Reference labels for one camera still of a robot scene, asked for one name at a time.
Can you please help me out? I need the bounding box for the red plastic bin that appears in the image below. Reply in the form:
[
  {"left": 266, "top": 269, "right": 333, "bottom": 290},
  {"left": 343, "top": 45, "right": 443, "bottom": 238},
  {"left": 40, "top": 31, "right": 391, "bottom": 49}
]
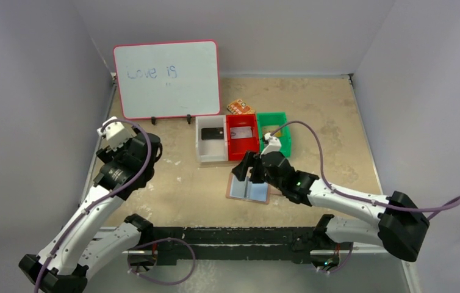
[{"left": 226, "top": 114, "right": 260, "bottom": 161}]

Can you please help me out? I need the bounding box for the white plastic bin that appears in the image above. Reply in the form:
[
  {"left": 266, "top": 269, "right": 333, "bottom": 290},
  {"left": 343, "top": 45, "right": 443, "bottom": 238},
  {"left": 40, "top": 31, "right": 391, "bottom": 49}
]
[{"left": 195, "top": 115, "right": 228, "bottom": 164}]

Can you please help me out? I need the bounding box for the green plastic bin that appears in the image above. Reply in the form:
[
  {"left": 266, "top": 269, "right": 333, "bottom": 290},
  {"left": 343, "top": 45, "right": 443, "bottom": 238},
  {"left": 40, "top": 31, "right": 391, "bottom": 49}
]
[{"left": 256, "top": 112, "right": 292, "bottom": 157}]

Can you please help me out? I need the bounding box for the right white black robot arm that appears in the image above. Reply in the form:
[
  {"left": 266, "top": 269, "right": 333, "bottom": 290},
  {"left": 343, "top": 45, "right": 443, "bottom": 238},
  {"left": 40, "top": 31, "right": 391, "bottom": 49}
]
[{"left": 231, "top": 151, "right": 429, "bottom": 262}]

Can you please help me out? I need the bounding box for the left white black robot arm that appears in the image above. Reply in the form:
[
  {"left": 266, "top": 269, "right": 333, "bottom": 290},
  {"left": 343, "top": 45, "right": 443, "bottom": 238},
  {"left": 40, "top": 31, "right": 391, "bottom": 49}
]
[{"left": 19, "top": 133, "right": 162, "bottom": 292}]

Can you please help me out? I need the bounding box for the gold credit card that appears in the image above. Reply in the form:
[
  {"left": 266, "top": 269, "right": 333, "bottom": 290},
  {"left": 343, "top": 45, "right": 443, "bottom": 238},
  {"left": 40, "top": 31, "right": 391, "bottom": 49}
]
[{"left": 265, "top": 125, "right": 283, "bottom": 137}]

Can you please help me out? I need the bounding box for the silver credit card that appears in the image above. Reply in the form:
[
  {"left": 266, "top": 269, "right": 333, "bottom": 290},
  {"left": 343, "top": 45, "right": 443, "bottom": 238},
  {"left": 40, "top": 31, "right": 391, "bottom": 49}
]
[{"left": 230, "top": 126, "right": 253, "bottom": 139}]

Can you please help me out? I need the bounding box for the orange spiral notebook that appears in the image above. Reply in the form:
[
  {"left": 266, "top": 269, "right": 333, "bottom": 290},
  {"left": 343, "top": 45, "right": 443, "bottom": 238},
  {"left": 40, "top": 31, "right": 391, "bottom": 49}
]
[{"left": 226, "top": 99, "right": 256, "bottom": 115}]

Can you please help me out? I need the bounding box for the pink framed whiteboard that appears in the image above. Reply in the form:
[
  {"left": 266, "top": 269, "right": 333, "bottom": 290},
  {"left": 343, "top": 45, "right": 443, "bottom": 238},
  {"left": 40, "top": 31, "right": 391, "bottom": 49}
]
[{"left": 113, "top": 40, "right": 221, "bottom": 120}]

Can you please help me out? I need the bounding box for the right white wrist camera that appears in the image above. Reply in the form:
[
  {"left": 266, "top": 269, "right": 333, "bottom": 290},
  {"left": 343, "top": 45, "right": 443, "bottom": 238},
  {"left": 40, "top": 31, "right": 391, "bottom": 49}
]
[{"left": 260, "top": 132, "right": 282, "bottom": 156}]

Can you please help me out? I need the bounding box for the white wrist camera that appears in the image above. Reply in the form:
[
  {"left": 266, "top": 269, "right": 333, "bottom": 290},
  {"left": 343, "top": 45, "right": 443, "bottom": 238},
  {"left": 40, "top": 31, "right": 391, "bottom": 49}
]
[
  {"left": 96, "top": 116, "right": 132, "bottom": 151},
  {"left": 260, "top": 132, "right": 282, "bottom": 156}
]

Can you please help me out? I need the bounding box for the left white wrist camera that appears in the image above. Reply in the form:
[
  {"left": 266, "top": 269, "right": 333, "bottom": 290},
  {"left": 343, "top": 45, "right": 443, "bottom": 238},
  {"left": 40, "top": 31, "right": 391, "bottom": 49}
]
[{"left": 96, "top": 116, "right": 132, "bottom": 151}]

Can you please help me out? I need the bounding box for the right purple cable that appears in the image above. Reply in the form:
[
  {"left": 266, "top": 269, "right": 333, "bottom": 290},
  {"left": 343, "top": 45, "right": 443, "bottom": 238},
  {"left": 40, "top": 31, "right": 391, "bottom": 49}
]
[{"left": 268, "top": 120, "right": 460, "bottom": 276}]

